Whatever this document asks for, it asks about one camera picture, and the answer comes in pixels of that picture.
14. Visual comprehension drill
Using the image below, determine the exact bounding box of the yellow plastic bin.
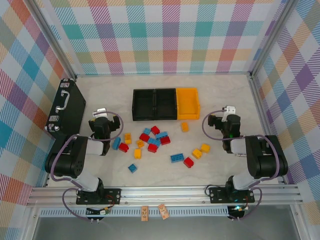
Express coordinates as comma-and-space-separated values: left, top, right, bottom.
175, 87, 202, 121

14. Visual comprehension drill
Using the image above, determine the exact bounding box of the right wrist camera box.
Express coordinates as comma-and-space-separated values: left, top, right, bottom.
221, 105, 237, 118

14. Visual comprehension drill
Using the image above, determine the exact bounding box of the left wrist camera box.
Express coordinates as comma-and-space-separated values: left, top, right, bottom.
91, 107, 109, 118

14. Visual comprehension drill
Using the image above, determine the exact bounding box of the black briefcase with metal handle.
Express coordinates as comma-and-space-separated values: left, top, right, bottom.
44, 78, 87, 149

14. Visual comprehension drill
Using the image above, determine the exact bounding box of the slotted grey cable duct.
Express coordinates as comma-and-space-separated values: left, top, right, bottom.
39, 206, 230, 219

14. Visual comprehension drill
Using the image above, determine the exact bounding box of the orange paper tag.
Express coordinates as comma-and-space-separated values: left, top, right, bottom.
157, 203, 170, 221
140, 205, 150, 222

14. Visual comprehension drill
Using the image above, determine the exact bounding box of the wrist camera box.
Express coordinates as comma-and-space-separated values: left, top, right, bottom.
91, 107, 109, 118
221, 105, 237, 118

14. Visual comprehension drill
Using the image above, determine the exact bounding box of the aluminium frame post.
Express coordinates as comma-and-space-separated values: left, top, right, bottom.
24, 0, 78, 81
249, 0, 301, 79

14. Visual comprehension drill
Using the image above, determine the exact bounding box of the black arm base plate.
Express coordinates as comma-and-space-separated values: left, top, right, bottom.
75, 187, 122, 206
208, 186, 256, 205

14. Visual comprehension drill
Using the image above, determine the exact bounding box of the aluminium side rail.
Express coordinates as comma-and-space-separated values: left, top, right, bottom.
42, 143, 60, 188
246, 73, 288, 186

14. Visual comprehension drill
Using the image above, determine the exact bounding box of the grey metal panel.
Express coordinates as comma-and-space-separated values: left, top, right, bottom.
32, 216, 301, 240

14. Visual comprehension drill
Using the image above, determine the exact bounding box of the long aluminium frame rail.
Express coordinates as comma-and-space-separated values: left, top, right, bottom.
26, 184, 304, 208

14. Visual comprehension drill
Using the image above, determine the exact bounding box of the purple cable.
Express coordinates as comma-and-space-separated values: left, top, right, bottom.
201, 109, 281, 222
49, 111, 125, 222

